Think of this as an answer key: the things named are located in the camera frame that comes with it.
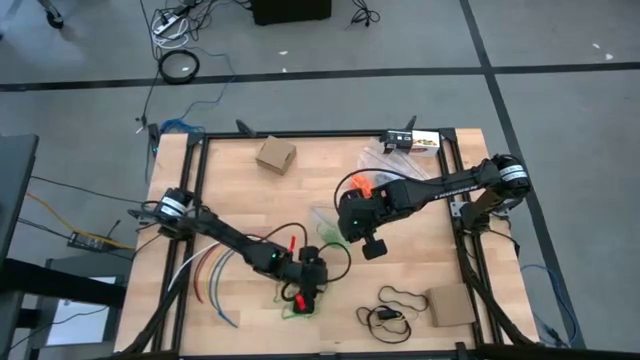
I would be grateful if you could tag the black aluminium rig frame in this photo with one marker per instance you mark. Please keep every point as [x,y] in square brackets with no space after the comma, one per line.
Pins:
[320,134]

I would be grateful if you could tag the white power strip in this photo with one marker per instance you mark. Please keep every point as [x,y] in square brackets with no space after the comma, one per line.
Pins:
[170,25]

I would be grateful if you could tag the small black floor device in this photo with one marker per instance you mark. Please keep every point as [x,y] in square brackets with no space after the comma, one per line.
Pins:
[87,241]

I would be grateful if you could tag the flat brown cardboard box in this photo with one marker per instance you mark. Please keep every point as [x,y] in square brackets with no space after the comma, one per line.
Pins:
[450,305]

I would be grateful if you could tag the black computer case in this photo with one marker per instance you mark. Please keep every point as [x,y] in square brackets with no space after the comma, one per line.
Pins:
[290,11]

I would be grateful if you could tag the orange rubber band pile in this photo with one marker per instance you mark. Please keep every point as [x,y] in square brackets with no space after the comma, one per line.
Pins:
[361,184]

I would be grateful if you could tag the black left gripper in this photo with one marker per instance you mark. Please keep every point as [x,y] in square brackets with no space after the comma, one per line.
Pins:
[305,277]

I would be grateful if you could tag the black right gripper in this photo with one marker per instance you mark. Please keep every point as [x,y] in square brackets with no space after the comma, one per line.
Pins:
[362,215]

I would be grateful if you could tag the black side desk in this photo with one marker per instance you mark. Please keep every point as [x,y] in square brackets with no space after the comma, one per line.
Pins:
[17,190]

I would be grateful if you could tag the small brown cardboard box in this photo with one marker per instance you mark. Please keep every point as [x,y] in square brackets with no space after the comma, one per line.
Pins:
[275,152]

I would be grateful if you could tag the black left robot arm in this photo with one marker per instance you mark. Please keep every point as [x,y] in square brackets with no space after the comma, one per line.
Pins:
[225,235]

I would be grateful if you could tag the black labelled box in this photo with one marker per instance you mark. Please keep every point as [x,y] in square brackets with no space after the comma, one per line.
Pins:
[397,140]

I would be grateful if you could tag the red tape strip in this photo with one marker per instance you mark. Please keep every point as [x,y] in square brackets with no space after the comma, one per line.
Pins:
[300,301]
[292,243]

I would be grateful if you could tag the clear plastic zip bag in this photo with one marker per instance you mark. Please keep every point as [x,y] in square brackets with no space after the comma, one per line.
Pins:
[395,157]
[375,182]
[325,220]

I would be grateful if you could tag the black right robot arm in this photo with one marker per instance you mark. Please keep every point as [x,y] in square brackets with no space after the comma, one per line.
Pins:
[450,187]

